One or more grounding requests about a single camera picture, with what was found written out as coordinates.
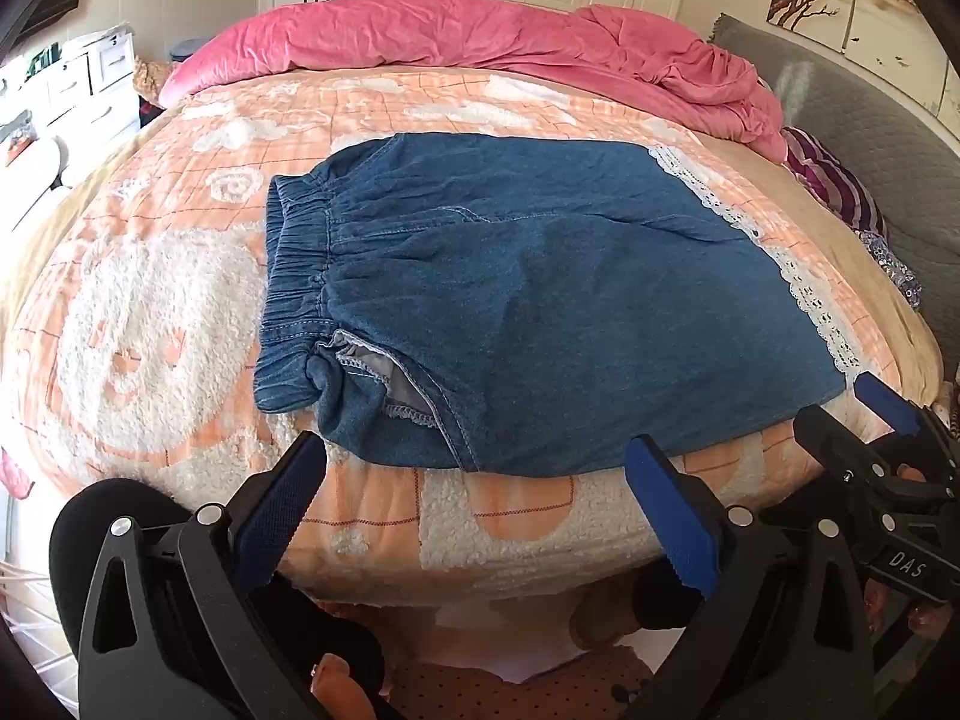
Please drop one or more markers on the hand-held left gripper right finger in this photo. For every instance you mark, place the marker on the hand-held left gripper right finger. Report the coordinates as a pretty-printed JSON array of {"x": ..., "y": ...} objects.
[{"x": 673, "y": 521}]

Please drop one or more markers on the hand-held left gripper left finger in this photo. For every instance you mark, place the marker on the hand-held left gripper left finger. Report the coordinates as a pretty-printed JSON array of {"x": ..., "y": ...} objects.
[{"x": 279, "y": 514}]

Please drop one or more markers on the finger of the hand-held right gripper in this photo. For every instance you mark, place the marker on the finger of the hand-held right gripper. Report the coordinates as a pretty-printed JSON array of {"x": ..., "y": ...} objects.
[
  {"x": 889, "y": 403},
  {"x": 847, "y": 457}
]

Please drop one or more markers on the blue denim pants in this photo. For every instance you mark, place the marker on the blue denim pants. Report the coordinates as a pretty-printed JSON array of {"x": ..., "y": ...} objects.
[{"x": 525, "y": 300}]

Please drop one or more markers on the person's right hand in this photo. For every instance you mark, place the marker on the person's right hand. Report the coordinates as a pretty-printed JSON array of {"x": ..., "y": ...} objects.
[{"x": 926, "y": 619}]

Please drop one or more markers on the person's left hand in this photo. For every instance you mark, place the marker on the person's left hand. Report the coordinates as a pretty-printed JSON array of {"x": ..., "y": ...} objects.
[{"x": 337, "y": 682}]

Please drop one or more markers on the person's black clothing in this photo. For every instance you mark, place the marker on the person's black clothing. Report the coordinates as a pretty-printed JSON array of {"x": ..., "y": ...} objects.
[{"x": 664, "y": 604}]

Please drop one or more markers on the small floral cloth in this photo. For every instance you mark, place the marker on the small floral cloth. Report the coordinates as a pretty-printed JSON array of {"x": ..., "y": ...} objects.
[{"x": 889, "y": 262}]

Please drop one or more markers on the beige bed sheet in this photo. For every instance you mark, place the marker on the beige bed sheet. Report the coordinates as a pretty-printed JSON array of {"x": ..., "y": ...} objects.
[{"x": 832, "y": 240}]

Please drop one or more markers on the purple striped cloth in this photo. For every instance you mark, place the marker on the purple striped cloth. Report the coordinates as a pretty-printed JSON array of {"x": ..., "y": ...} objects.
[{"x": 832, "y": 180}]

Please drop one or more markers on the orange white fleece blanket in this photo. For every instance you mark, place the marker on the orange white fleece blanket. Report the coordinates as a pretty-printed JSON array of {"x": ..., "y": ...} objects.
[{"x": 150, "y": 315}]

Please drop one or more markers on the person's dotted clothing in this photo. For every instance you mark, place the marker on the person's dotted clothing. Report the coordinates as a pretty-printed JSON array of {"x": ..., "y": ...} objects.
[{"x": 487, "y": 690}]

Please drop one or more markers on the pink cloth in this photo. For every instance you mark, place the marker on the pink cloth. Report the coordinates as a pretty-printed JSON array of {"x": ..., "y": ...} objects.
[{"x": 11, "y": 472}]

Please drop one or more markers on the grey padded headboard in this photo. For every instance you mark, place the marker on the grey padded headboard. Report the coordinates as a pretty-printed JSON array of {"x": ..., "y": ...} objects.
[{"x": 862, "y": 112}]

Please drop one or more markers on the white chair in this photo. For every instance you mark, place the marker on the white chair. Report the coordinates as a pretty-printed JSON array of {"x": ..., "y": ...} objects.
[{"x": 37, "y": 165}]

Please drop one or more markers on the brown plush toy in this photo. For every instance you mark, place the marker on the brown plush toy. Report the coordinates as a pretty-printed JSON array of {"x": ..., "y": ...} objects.
[{"x": 154, "y": 79}]

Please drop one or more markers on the white drawer cabinet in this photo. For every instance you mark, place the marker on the white drawer cabinet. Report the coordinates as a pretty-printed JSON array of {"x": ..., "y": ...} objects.
[{"x": 105, "y": 67}]

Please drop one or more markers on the pink quilt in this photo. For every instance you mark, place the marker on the pink quilt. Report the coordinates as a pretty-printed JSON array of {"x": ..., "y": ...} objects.
[{"x": 450, "y": 37}]

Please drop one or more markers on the floral wall painting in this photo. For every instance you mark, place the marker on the floral wall painting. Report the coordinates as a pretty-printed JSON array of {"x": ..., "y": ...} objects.
[{"x": 862, "y": 7}]

